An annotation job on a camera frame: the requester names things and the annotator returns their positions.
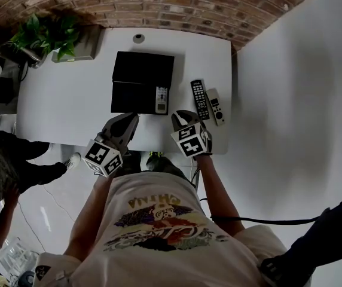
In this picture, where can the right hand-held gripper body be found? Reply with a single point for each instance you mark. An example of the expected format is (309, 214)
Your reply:
(192, 145)

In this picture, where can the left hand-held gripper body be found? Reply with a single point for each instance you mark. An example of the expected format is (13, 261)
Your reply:
(96, 155)

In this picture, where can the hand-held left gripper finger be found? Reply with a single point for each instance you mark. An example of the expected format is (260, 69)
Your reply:
(132, 128)
(111, 122)

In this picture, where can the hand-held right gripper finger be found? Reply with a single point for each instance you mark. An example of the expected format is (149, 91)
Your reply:
(177, 124)
(195, 120)

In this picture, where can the black remote control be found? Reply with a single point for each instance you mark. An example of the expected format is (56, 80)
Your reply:
(200, 100)

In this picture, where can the beige remote control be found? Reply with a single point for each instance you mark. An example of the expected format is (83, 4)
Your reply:
(216, 106)

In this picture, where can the black box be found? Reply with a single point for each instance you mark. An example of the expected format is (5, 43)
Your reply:
(141, 67)

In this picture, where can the person's left forearm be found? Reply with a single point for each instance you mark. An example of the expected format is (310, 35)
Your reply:
(84, 220)

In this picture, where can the person's right forearm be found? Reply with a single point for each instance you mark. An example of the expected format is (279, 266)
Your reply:
(219, 196)

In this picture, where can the dark camouflage trousers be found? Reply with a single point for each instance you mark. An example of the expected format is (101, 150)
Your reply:
(171, 166)

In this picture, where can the person's right yellow shoe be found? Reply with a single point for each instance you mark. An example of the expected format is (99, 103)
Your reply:
(156, 154)

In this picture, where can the silver desk lamp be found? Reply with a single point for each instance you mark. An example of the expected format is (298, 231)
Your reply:
(35, 60)

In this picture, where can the green potted plant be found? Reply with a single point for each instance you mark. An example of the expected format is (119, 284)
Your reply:
(54, 37)

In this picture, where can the black desk organizer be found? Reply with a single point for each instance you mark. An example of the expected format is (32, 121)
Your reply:
(0, 90)

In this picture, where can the white printed t-shirt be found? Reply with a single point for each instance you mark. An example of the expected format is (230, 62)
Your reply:
(165, 259)

